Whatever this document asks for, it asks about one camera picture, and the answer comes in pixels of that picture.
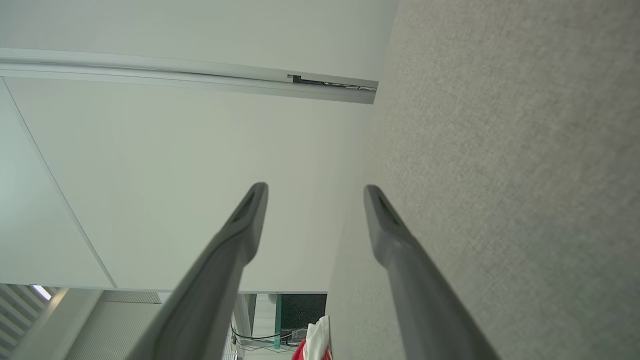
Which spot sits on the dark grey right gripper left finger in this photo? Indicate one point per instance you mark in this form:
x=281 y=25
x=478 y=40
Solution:
x=210 y=290

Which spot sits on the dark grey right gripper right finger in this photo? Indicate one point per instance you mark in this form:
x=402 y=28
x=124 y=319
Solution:
x=420 y=300

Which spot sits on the red white basketball jersey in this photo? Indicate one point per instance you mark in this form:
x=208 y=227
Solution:
x=315 y=340

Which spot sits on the dark screen panel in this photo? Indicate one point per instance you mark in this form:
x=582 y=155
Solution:
x=302 y=310

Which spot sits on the ceiling light strip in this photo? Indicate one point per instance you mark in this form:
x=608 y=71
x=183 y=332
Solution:
x=41 y=292

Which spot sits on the grey fabric sofa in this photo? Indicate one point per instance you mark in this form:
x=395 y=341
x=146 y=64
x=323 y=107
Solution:
x=525 y=150

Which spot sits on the green glass post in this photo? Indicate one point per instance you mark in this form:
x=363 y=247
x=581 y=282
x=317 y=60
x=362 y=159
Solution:
x=277 y=320

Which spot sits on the white wall rail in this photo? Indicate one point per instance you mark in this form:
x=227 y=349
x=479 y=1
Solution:
x=150 y=72

